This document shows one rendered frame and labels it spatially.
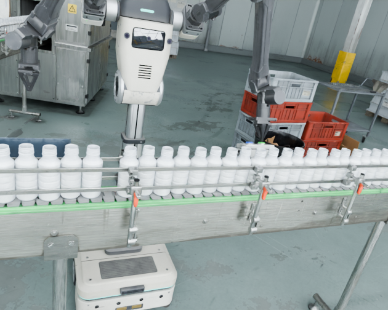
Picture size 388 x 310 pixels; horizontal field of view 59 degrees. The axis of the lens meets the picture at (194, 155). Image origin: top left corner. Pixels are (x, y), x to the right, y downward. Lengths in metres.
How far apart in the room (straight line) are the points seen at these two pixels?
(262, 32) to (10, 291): 1.85
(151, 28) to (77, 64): 3.17
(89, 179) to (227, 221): 0.53
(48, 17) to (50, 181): 0.55
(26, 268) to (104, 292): 0.65
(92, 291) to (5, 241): 0.82
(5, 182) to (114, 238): 0.37
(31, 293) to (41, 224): 1.15
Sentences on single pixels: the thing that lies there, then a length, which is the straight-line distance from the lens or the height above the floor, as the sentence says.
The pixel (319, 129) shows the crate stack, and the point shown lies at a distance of 4.08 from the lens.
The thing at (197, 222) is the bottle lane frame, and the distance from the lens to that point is 1.24.
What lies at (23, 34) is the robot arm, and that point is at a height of 1.41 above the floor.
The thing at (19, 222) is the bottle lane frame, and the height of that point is 0.95.
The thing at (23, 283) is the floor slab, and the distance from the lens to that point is 2.30.
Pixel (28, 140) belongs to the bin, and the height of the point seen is 0.94.
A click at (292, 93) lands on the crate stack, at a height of 0.97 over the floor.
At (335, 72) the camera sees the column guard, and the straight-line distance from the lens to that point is 11.19.
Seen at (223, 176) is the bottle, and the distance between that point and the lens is 1.22.
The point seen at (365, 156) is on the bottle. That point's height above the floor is 1.14.
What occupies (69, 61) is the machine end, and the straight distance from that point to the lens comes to 4.72.
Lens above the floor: 1.60
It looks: 23 degrees down
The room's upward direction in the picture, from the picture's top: 11 degrees clockwise
